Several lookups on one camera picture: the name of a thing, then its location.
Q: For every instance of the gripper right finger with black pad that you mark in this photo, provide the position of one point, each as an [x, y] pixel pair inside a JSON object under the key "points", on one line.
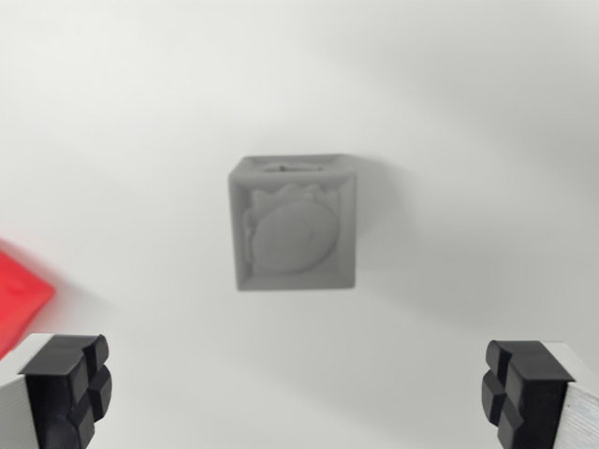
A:
{"points": [[533, 397]]}

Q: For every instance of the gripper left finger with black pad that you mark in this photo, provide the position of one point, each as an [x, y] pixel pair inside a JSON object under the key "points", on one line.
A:
{"points": [[56, 397]]}

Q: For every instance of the grey embossed rubber cube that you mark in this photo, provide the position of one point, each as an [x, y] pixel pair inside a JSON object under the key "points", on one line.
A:
{"points": [[292, 229]]}

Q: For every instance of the red embossed rubber cube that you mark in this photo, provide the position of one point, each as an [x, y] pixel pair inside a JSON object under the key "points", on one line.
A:
{"points": [[18, 299]]}

